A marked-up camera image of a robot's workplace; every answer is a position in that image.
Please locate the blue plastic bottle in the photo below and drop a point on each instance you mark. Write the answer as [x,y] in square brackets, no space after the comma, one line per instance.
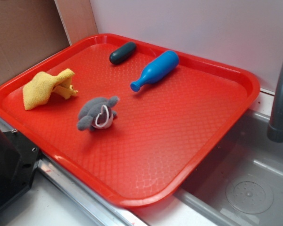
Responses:
[156,70]

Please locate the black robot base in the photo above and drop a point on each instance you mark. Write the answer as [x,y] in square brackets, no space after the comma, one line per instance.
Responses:
[18,161]

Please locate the brown cardboard panel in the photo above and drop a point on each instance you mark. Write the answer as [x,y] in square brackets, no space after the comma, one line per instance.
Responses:
[33,30]

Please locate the yellow cloth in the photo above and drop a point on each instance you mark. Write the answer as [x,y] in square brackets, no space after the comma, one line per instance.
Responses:
[38,91]

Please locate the grey plush toy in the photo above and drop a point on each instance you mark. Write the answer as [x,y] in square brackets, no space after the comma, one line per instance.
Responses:
[97,114]

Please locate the dark green capsule toy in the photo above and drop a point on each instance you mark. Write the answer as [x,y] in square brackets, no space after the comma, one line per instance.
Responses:
[122,53]

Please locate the red plastic tray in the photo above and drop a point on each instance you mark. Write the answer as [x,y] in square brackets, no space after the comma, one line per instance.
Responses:
[160,134]

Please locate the grey sink basin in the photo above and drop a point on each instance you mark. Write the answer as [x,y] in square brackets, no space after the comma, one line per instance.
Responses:
[240,182]

